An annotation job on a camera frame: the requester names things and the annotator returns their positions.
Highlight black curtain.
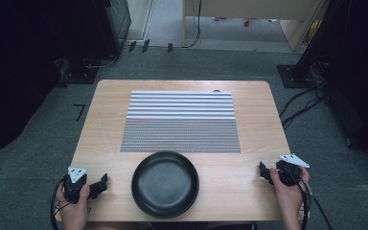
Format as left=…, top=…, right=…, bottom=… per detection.
left=295, top=0, right=368, bottom=162
left=0, top=0, right=109, bottom=171

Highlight hanging black cable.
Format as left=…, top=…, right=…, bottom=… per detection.
left=181, top=0, right=203, bottom=50

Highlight grey striped placemat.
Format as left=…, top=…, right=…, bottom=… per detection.
left=119, top=90, right=242, bottom=154

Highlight white floor cable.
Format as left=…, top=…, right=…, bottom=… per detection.
left=82, top=55, right=119, bottom=70

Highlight person's left hand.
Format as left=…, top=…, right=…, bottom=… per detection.
left=56, top=183, right=91, bottom=230

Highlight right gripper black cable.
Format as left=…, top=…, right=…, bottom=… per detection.
left=281, top=166, right=334, bottom=230

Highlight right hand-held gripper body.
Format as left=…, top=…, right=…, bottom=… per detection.
left=274, top=153, right=311, bottom=188

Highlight black stand base plate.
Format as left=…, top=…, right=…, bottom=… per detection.
left=276, top=63, right=320, bottom=89
left=55, top=57, right=100, bottom=88

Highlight dark equipment cabinet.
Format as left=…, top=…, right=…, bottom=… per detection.
left=92, top=0, right=132, bottom=58

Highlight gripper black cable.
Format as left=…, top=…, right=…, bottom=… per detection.
left=281, top=166, right=334, bottom=230
left=50, top=177, right=72, bottom=230

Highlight black round plate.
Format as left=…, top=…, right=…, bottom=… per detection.
left=130, top=150, right=200, bottom=220

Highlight black floor cables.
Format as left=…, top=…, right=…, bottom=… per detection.
left=278, top=55, right=331, bottom=130

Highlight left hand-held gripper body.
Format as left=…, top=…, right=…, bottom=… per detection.
left=62, top=165, right=89, bottom=205

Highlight person's right hand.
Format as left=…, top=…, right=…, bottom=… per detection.
left=269, top=166, right=311, bottom=224

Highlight yellow thing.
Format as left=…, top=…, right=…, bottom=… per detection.
left=306, top=19, right=323, bottom=45

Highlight light wooden desk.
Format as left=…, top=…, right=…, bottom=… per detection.
left=181, top=0, right=329, bottom=53

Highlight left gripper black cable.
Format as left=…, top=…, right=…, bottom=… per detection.
left=50, top=177, right=72, bottom=230

